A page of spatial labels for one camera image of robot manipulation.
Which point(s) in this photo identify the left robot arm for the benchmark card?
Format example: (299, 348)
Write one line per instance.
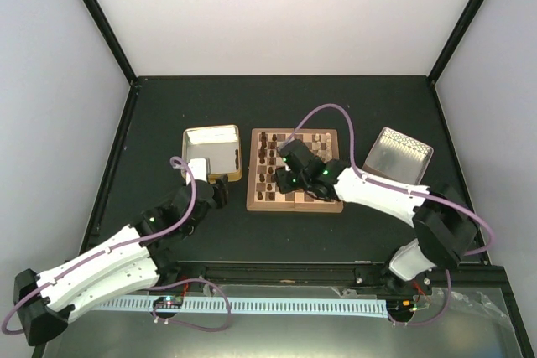
(138, 257)

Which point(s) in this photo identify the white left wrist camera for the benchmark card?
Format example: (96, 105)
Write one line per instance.
(199, 169)

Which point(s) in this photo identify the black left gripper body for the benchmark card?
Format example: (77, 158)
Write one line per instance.
(220, 197)

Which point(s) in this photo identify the wooden chess board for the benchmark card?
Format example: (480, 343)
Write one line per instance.
(297, 201)

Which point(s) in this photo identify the right controller board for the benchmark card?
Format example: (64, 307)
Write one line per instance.
(402, 305)

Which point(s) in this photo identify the dark king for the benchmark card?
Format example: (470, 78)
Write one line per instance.
(262, 156)

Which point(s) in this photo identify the black frame post left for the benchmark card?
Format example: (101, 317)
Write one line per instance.
(104, 27)

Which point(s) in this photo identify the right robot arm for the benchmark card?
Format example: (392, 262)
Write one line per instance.
(444, 230)

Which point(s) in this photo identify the white slotted cable duct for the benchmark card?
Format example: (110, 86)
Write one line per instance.
(278, 306)

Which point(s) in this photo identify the controller board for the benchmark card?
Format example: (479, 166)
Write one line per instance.
(168, 302)
(402, 305)

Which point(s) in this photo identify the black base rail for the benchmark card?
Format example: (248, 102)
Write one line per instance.
(366, 278)

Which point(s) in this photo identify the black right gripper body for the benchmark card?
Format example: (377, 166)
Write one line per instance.
(286, 186)

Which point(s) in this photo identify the yellow metal tin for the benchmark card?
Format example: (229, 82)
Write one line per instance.
(219, 145)

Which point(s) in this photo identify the black frame post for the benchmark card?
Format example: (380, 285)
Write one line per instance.
(468, 14)
(104, 27)

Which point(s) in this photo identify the black frame post right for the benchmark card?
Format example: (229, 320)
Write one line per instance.
(468, 14)

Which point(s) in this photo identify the left controller board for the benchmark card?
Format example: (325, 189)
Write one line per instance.
(168, 302)

